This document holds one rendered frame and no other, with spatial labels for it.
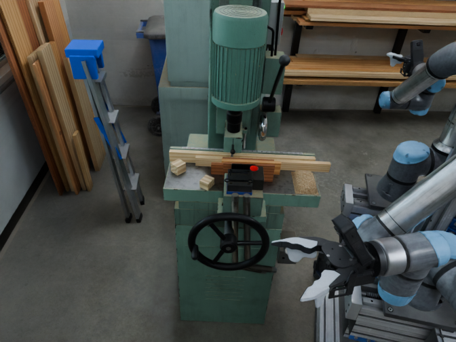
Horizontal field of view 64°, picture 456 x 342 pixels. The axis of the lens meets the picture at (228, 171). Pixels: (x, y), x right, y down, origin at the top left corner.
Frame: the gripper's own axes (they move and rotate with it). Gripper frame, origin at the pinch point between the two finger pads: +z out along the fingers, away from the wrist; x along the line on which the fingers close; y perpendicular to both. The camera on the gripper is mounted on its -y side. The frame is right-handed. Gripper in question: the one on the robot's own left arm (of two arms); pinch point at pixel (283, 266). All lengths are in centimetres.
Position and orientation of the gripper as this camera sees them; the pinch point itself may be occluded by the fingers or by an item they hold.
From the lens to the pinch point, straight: 71.7
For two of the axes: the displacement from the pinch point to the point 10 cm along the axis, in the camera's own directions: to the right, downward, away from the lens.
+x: -2.3, -4.8, 8.5
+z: -9.7, 1.1, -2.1
